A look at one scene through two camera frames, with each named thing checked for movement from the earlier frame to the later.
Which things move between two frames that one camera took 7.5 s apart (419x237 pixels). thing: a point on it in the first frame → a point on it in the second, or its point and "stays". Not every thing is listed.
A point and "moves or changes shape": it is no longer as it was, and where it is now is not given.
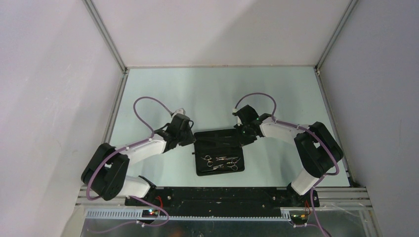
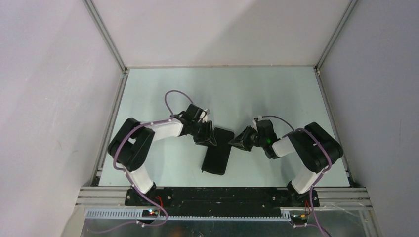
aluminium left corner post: x=106 y=35 stays
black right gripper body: x=244 y=135 → x=259 y=141
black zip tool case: x=217 y=152 moves or changes shape
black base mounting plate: x=222 y=199 stays
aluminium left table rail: x=107 y=134 stays
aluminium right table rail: x=348 y=172 stays
